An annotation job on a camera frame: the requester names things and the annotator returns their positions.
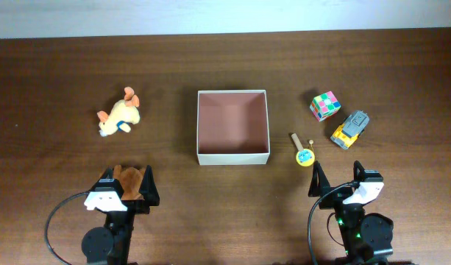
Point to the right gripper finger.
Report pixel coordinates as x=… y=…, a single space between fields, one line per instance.
x=359 y=171
x=319 y=185

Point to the yellow plush rabbit toy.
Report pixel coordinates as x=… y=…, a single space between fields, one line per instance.
x=123 y=113

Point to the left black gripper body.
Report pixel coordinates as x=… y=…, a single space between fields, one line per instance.
x=137 y=206

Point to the white cardboard box red interior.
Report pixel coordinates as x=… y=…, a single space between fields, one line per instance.
x=232 y=128

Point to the yellow grey toy truck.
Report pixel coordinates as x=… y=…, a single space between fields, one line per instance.
x=350 y=129

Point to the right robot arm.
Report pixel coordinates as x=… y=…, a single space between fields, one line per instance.
x=366 y=237

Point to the multicoloured puzzle cube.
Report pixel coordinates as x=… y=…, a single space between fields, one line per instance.
x=324 y=105

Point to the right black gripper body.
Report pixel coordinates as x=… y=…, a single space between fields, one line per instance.
x=335 y=199

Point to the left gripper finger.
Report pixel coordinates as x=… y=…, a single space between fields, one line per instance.
x=148 y=188
x=107 y=182

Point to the brown plush toy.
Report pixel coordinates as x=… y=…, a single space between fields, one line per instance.
x=130 y=179

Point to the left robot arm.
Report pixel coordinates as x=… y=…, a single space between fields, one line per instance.
x=109 y=244

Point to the yellow wooden rattle drum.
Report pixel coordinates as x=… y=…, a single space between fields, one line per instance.
x=304 y=156

